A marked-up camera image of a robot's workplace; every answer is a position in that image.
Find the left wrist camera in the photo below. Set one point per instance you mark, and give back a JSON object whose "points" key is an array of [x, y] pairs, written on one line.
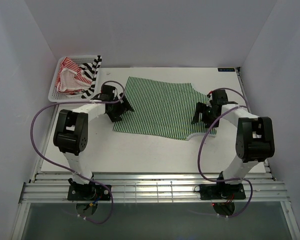
{"points": [[108, 93]]}

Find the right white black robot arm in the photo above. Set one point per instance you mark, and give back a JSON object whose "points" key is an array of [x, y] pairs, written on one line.
{"points": [[254, 141]]}

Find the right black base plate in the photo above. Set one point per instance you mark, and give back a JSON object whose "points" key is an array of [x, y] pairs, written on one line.
{"points": [[220, 191]]}

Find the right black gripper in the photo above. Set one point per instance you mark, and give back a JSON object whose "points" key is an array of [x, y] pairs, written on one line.
{"points": [[203, 115]]}

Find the green white striped tank top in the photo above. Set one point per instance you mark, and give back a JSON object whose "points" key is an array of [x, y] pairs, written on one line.
{"points": [[162, 109]]}

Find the blue label sticker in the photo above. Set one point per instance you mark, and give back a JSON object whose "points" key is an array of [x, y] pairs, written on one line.
{"points": [[226, 69]]}

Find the red white striped tank top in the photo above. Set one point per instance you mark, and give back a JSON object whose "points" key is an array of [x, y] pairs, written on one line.
{"points": [[71, 79]]}

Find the aluminium rail frame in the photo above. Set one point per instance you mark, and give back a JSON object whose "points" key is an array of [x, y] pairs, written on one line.
{"points": [[149, 188]]}

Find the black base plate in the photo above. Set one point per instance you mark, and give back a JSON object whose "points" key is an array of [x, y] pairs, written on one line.
{"points": [[88, 192], [220, 191]]}

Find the black white striped tank top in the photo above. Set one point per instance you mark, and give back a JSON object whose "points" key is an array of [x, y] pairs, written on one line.
{"points": [[90, 71]]}

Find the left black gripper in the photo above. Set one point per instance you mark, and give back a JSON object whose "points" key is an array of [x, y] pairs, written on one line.
{"points": [[119, 110]]}

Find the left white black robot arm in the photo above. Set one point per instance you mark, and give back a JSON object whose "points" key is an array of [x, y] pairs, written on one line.
{"points": [[72, 128]]}

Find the white plastic basket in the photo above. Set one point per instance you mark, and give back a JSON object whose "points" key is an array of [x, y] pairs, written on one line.
{"points": [[57, 97]]}

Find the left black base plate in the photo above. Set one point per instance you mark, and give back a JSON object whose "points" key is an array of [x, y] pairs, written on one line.
{"points": [[88, 192]]}

